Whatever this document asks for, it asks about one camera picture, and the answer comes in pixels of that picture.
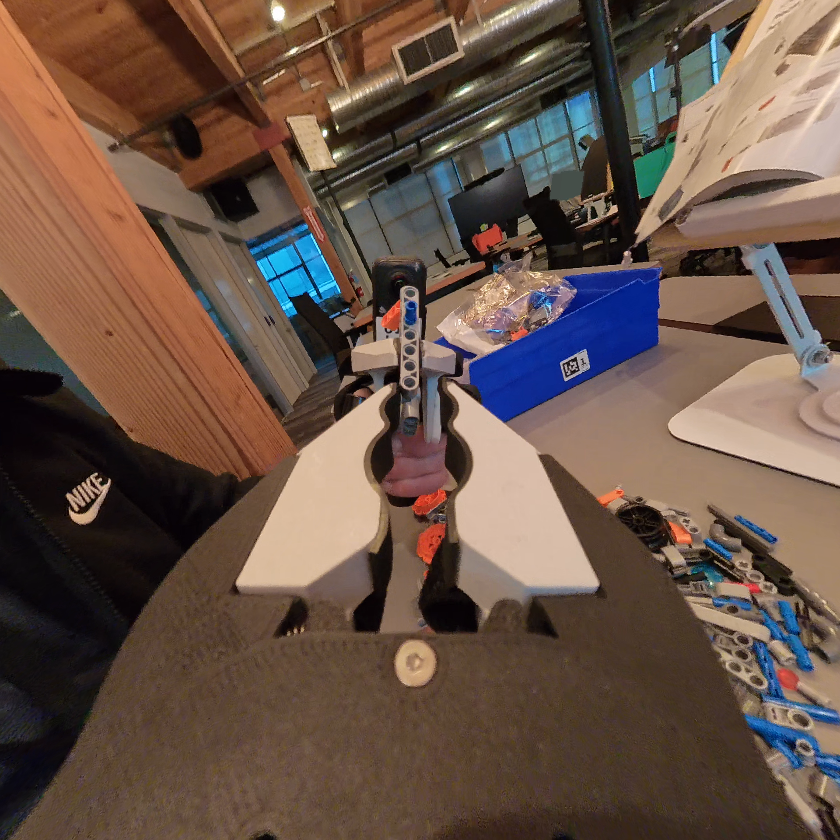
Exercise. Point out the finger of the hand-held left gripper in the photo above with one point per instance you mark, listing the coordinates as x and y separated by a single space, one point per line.
374 361
433 367

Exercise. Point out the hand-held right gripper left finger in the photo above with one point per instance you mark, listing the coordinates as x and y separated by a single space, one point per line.
308 525

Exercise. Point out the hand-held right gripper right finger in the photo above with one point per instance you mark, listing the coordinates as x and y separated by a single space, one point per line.
525 525

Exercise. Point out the grey perforated thin beam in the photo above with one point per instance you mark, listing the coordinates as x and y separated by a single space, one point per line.
408 374

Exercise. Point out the orange connector piece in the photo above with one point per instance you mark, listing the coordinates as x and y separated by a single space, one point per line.
390 315

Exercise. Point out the small blue pin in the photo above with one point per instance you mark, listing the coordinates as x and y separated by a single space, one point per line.
410 312

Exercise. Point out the person's left hand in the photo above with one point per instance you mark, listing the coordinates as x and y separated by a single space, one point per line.
417 469

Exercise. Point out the orange gear wheel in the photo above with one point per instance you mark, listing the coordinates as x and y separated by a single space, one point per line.
430 544

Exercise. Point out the clear plastic bag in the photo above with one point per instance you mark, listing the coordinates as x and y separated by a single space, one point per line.
505 302

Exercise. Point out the blue storage bin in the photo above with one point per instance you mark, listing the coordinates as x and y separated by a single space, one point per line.
544 367

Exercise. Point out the black spoked wheel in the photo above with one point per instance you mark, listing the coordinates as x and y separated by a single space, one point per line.
640 525

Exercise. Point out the black monitor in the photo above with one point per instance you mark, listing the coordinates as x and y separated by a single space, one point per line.
489 203

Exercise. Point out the hanging light panel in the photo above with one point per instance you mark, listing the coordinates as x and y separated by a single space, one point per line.
312 141

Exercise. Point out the black office chair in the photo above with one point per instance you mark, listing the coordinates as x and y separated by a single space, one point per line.
551 229

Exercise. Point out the white vent grille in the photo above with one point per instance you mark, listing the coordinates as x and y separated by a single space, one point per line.
426 49

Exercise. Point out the white book stand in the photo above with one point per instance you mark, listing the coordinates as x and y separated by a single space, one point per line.
741 407

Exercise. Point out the black round speaker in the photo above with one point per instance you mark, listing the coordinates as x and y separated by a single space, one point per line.
186 136

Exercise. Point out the pile of building pieces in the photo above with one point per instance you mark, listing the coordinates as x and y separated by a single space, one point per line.
741 656

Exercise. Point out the black metal pole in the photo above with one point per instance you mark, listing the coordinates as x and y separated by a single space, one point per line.
610 131

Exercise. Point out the wooden pillar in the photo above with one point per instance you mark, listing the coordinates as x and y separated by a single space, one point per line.
98 262

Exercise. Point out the blue shirt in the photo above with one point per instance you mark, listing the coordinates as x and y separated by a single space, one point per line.
39 656

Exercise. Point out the instruction booklet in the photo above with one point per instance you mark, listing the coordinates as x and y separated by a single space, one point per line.
754 98

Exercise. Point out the black wall speaker box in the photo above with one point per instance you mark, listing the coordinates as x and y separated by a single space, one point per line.
233 197

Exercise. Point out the silver ventilation duct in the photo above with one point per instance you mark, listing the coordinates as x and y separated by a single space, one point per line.
367 98

